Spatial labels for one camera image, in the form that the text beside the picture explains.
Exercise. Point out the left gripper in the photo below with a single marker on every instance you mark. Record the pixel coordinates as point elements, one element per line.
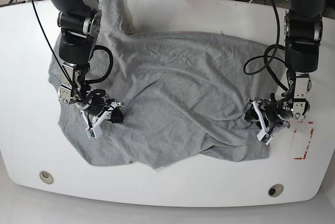
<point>263,113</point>

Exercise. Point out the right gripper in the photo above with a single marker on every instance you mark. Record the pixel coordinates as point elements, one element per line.
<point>105,109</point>

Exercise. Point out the grey t-shirt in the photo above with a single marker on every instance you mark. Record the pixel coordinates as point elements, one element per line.
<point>185,94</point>

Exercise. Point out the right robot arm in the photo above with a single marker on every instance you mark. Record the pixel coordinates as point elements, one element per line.
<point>79,21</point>

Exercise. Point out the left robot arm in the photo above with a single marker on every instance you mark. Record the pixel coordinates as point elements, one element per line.
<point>303,35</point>

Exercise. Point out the red tape rectangle marking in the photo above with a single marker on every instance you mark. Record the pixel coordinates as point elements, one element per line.
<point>302,137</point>

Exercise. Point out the right table grommet hole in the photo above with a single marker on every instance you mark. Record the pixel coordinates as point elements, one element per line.
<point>275,190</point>

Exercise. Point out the table grommet hole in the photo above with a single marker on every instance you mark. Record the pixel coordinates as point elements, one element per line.
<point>275,190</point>
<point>46,177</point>

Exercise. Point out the left table grommet hole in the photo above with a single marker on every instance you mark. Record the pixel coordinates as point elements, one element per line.
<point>46,177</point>

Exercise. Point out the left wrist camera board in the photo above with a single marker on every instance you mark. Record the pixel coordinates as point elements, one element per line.
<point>264,137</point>

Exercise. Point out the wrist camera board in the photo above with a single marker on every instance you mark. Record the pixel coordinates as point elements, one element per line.
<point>93,132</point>
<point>264,137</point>

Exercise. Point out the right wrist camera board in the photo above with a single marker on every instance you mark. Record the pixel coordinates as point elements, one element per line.
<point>93,132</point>

